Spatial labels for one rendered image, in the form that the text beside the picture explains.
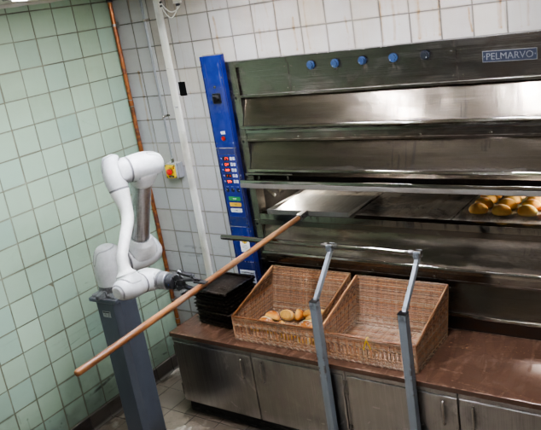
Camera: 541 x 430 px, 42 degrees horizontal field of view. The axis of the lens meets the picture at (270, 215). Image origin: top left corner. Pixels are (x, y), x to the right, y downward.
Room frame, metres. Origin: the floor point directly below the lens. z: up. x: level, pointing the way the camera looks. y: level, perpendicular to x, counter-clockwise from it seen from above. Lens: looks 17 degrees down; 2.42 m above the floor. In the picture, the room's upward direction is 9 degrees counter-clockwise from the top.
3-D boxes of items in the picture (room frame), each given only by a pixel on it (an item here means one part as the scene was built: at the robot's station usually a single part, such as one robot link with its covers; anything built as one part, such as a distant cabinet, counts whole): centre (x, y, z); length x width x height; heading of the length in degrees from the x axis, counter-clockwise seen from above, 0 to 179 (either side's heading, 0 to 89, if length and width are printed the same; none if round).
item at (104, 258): (3.65, 0.92, 1.17); 0.18 x 0.16 x 0.22; 124
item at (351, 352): (3.33, -0.50, 0.72); 0.56 x 0.49 x 0.28; 53
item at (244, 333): (3.69, -0.04, 0.72); 0.56 x 0.49 x 0.28; 54
